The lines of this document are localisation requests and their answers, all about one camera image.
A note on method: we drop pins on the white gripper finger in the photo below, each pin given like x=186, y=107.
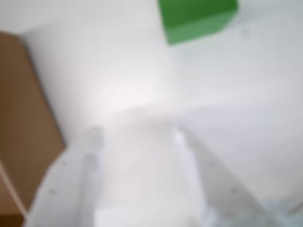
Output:
x=220, y=189
x=66, y=189

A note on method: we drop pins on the green cube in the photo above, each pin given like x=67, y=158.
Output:
x=196, y=19

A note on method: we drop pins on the brown cardboard box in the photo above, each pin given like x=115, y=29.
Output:
x=23, y=118

